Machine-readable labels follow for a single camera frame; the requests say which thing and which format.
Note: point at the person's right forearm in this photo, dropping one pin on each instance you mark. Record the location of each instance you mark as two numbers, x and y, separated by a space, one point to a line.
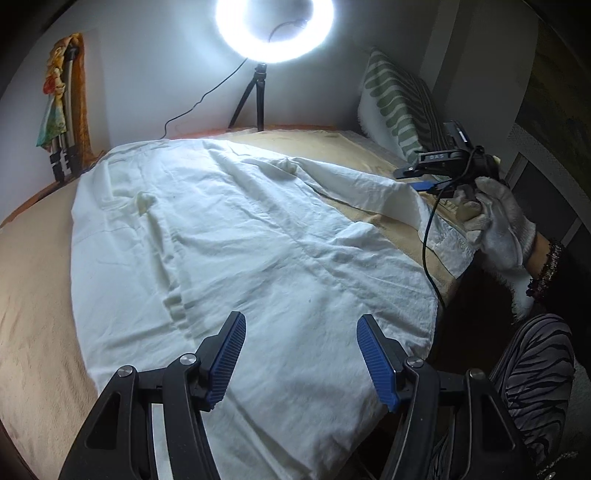
572 277

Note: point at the multicoloured floral scarf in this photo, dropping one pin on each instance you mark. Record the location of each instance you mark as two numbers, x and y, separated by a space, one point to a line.
53 106

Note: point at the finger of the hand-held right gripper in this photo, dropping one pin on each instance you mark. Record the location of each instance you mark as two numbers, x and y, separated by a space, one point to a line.
422 186
408 170

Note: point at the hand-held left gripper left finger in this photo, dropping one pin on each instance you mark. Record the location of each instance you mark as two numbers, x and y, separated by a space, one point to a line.
226 360

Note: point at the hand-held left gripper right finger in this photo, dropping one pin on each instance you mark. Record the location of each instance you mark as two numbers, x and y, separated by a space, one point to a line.
376 364

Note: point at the person's leg in striped pants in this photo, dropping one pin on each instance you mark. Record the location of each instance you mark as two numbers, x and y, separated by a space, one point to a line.
535 369

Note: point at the white shirt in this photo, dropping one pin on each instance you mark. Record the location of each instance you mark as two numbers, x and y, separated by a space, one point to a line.
231 230

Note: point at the orange cloth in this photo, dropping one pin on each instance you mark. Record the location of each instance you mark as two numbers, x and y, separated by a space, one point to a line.
82 106

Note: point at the beige blanket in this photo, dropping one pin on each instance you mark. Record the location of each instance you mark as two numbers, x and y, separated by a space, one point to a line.
32 300

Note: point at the green white striped pillow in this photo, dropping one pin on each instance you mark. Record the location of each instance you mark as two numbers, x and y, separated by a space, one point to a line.
392 106

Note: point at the small black tripod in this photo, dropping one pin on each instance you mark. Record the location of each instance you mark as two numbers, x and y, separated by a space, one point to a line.
260 78

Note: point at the person's right hand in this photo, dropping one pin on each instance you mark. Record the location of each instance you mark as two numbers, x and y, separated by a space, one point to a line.
501 221

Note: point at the folded metal stand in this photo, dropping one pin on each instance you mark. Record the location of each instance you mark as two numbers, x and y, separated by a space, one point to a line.
62 157

